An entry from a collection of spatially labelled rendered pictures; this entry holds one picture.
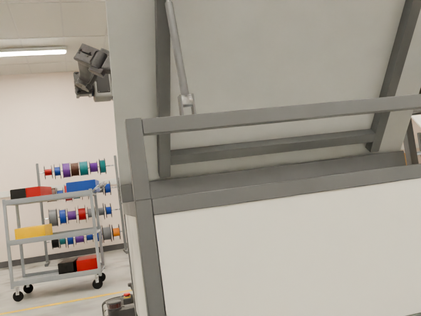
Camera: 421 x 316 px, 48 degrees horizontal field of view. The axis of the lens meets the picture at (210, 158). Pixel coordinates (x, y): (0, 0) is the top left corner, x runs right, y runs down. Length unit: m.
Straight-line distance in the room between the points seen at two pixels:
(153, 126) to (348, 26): 0.84
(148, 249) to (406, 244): 0.71
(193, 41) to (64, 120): 7.45
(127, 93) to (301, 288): 0.81
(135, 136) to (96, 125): 7.74
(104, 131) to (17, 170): 1.62
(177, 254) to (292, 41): 0.84
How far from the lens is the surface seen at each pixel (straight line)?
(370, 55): 1.83
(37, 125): 8.91
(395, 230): 1.40
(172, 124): 1.18
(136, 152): 1.16
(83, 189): 4.92
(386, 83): 1.90
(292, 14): 1.62
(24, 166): 8.84
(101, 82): 2.62
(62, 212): 7.97
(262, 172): 1.84
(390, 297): 1.40
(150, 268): 1.16
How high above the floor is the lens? 0.80
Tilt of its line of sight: 4 degrees up
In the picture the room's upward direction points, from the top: 8 degrees counter-clockwise
